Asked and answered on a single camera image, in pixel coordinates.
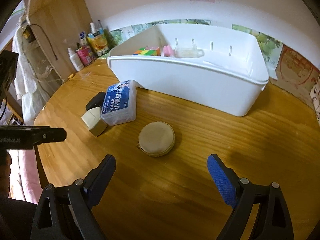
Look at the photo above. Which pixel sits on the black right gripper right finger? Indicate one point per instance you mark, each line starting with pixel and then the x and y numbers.
pixel 273 219

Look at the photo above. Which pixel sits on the white spray bottle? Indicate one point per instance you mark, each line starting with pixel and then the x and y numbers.
pixel 75 60

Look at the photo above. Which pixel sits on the beige angular block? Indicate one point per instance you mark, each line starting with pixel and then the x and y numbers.
pixel 92 119

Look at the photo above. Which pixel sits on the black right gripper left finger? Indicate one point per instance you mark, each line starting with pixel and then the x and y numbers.
pixel 66 212

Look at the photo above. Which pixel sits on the pink white small object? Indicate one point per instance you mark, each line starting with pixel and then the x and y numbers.
pixel 168 51

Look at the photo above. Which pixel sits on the black power adapter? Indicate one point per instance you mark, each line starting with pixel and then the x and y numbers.
pixel 96 101

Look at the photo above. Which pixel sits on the pink tin can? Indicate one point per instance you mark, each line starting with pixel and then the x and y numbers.
pixel 86 55

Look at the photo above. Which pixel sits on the pink cushion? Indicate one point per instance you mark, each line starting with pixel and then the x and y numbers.
pixel 24 178

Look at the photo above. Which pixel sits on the printed canvas tote bag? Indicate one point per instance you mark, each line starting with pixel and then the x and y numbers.
pixel 315 97

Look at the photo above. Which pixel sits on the colourful rubik's cube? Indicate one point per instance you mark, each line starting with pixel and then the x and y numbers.
pixel 148 51

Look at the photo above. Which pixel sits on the clear small plastic box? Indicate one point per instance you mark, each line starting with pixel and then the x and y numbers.
pixel 193 52

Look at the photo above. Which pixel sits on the white plastic storage bin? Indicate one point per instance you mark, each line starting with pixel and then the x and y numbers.
pixel 229 77

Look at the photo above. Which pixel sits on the round beige zip case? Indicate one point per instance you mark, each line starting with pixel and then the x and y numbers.
pixel 156 139

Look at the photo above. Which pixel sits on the white lace cloth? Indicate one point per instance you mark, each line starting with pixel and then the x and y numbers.
pixel 27 86

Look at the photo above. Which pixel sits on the blue floss pick box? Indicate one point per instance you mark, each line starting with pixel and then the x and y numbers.
pixel 119 104

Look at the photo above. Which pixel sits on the person's left hand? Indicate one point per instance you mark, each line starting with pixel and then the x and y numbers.
pixel 5 172

